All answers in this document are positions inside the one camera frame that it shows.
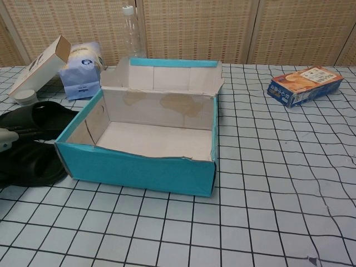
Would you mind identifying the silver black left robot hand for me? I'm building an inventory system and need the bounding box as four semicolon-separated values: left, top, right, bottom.
0;127;19;153

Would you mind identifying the orange snack package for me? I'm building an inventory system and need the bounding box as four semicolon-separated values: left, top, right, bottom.
267;66;344;108

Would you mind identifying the clear plastic bottle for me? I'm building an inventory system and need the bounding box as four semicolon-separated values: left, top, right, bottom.
122;5;147;60

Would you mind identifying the teal cardboard shoe box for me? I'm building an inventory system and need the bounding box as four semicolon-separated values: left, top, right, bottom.
55;57;225;199

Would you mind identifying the black rubber slipper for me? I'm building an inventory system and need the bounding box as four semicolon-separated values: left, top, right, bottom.
0;140;68;190
0;101;82;142

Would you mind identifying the white cable product box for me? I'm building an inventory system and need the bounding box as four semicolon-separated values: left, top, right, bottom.
8;35;72;98

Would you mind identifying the bamboo folding screen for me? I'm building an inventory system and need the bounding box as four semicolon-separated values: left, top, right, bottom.
0;0;356;68

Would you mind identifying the checkered pale blue tablecloth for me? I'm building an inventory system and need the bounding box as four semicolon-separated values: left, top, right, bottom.
0;63;356;267

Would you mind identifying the pale blue tissue pack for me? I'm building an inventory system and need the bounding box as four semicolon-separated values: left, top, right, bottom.
58;41;105;101

